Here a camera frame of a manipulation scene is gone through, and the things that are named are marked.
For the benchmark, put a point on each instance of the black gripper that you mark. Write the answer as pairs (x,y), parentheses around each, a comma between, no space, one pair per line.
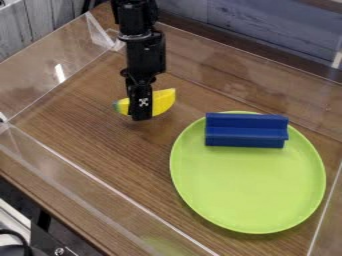
(145,62)

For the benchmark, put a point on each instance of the yellow toy banana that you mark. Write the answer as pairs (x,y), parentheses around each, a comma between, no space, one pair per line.
(163,100)

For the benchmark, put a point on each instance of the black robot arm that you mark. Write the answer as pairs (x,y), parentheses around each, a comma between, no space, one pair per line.
(136,16)

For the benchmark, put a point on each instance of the green round plate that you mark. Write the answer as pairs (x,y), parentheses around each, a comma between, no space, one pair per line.
(250,190)

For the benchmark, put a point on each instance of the blue stepped block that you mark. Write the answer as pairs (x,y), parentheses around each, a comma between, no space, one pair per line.
(246,130)

